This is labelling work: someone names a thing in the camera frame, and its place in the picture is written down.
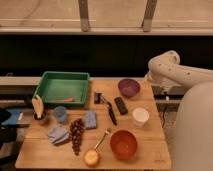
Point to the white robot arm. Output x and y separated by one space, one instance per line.
193 135

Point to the small black box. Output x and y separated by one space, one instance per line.
97 98

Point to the purple bowl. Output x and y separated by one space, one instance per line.
128 87

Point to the blue sponge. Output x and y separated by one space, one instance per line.
90 120

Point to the orange carrot stick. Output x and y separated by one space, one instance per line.
66 100

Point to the white paper cup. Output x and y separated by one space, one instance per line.
140 116

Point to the metal spoon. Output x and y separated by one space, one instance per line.
107 132

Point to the green plastic tray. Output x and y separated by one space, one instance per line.
60 85

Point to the dark red grapes bunch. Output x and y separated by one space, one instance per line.
76 130

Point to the blue plastic cup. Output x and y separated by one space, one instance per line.
60 113

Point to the orange bowl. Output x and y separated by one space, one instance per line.
123 144

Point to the blue crumpled cloth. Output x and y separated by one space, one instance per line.
57 134

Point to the banana in brown cup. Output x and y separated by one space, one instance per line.
39 113

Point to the yellow apple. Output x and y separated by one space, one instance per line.
91 158

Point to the blue object on shelf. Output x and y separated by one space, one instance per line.
15 117

